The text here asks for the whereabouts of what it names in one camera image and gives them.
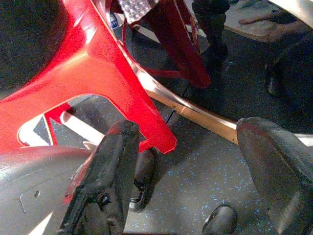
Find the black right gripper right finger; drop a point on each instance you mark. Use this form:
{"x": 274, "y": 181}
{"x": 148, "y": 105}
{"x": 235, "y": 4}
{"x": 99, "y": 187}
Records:
{"x": 281, "y": 171}

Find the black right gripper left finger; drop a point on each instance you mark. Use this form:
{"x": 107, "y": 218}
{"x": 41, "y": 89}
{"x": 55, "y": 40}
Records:
{"x": 105, "y": 176}

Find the black robot foot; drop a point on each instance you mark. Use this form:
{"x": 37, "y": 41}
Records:
{"x": 144, "y": 169}
{"x": 220, "y": 220}

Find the silver robot leg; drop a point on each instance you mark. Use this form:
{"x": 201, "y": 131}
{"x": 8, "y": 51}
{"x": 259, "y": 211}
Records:
{"x": 36, "y": 176}

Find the light wooden board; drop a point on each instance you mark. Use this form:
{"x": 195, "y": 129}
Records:
{"x": 207, "y": 120}

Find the red plastic stool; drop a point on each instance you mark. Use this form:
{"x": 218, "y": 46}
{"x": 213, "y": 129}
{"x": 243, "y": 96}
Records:
{"x": 97, "y": 61}
{"x": 181, "y": 36}

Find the bare person foot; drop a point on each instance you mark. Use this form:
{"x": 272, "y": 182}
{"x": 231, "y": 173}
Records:
{"x": 256, "y": 18}

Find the dark trouser leg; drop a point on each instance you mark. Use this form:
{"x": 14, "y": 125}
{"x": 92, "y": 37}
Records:
{"x": 210, "y": 24}

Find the grey perforated basket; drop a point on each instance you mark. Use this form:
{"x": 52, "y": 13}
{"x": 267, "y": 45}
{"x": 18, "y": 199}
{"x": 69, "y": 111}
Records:
{"x": 137, "y": 7}

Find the white metal frame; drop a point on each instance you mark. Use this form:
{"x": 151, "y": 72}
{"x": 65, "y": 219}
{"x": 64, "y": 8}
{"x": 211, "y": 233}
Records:
{"x": 80, "y": 127}

